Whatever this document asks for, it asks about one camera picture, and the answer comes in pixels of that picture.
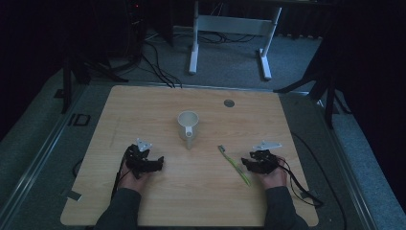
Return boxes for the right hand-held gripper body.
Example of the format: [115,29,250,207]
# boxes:
[249,140,283,175]

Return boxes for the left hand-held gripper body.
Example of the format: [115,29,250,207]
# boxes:
[124,137,155,180]

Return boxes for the person's right hand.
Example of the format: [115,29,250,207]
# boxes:
[258,157,288,190]

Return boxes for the person's left hand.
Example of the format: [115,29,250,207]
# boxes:
[118,168,151,195]

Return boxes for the green toothbrush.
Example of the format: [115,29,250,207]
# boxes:
[217,145,252,188]

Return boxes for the white cup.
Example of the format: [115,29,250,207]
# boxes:
[176,110,200,150]

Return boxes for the grey tape piece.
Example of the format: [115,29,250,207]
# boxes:
[65,190,83,202]

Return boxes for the black tripod stand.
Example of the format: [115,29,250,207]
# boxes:
[273,60,352,130]
[54,47,130,115]

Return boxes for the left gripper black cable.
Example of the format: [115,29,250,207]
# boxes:
[110,149,132,200]

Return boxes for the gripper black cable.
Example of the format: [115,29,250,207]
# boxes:
[277,157,326,209]
[110,149,132,200]

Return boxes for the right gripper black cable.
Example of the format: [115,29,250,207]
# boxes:
[277,157,326,209]

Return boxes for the long black floor cable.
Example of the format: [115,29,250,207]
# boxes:
[290,131,349,230]

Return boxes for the black floor cables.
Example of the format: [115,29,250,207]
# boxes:
[104,30,258,89]

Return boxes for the white metal desk frame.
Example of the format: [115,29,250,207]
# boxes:
[188,0,283,81]

